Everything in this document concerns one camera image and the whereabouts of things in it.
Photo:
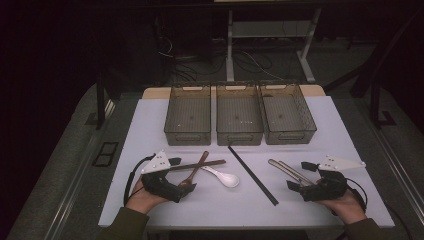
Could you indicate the black chopstick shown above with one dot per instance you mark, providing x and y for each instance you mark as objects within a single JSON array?
[{"x": 251, "y": 170}]

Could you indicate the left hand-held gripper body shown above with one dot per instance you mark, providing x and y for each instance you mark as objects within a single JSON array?
[{"x": 156, "y": 163}]

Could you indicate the brown wooden spoon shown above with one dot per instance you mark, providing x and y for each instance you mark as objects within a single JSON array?
[{"x": 205, "y": 156}]

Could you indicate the metal forks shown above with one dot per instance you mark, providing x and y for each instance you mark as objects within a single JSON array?
[{"x": 280, "y": 167}]

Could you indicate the black metal stand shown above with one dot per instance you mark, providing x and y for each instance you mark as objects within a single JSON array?
[{"x": 375, "y": 106}]

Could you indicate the white ceramic spoon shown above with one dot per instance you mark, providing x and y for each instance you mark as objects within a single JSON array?
[{"x": 228, "y": 180}]

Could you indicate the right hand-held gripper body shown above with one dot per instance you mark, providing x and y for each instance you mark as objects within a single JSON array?
[{"x": 336, "y": 163}]

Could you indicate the person's left hand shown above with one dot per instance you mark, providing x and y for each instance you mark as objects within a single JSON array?
[{"x": 143, "y": 200}]

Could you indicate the transparent grey plastic bin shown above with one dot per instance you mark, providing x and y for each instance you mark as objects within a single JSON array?
[
  {"x": 186, "y": 113},
  {"x": 286, "y": 110},
  {"x": 238, "y": 110}
]

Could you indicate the white metal desk frame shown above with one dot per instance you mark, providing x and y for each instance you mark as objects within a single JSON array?
[{"x": 270, "y": 29}]

